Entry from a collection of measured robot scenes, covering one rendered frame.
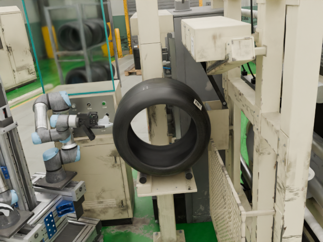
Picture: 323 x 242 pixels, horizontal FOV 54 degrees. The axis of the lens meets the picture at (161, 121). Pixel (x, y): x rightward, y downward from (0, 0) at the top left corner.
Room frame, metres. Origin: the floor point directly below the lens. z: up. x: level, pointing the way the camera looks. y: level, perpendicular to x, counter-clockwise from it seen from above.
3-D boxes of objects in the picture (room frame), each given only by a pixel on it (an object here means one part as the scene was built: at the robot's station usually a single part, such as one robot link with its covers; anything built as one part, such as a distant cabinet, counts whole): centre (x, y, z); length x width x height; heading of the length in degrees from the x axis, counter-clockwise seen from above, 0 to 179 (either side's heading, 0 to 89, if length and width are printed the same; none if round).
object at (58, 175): (2.07, 0.83, 0.77); 0.15 x 0.15 x 0.10
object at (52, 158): (2.07, 0.82, 0.88); 0.13 x 0.12 x 0.14; 107
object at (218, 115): (2.03, -0.37, 1.05); 0.20 x 0.15 x 0.30; 0
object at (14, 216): (1.60, 1.00, 0.77); 0.15 x 0.15 x 0.10
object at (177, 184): (1.81, 0.00, 0.80); 0.37 x 0.36 x 0.02; 90
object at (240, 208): (1.58, -0.33, 0.65); 0.90 x 0.02 x 0.70; 0
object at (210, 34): (1.68, -0.29, 1.71); 0.61 x 0.25 x 0.15; 0
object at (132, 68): (8.88, 0.36, 0.38); 1.20 x 0.80 x 0.76; 168
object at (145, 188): (1.81, 0.14, 0.83); 0.36 x 0.09 x 0.06; 0
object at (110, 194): (2.52, 0.62, 0.63); 0.56 x 0.41 x 1.27; 90
